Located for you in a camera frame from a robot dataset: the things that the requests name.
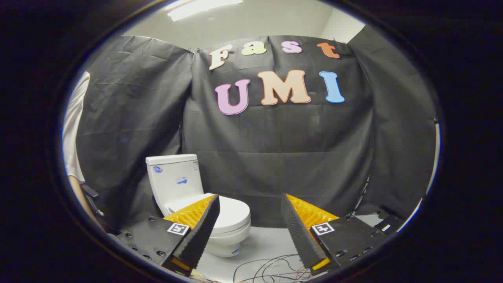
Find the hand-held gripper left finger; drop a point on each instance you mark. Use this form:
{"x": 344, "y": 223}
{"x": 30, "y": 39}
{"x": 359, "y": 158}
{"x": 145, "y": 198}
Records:
{"x": 202, "y": 232}

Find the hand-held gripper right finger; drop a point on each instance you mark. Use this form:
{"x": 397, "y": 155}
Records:
{"x": 298, "y": 232}

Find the white toilet lid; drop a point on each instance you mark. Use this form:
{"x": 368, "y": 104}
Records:
{"x": 234, "y": 214}

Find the white toilet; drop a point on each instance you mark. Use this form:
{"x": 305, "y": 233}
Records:
{"x": 175, "y": 181}

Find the black backdrop cloth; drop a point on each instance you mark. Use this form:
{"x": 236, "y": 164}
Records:
{"x": 283, "y": 149}

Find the black box with white label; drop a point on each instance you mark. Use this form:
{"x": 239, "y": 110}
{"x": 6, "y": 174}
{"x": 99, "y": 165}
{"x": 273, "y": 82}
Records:
{"x": 389, "y": 225}

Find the black chair armrest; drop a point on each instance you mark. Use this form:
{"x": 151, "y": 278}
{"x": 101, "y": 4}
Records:
{"x": 91, "y": 194}

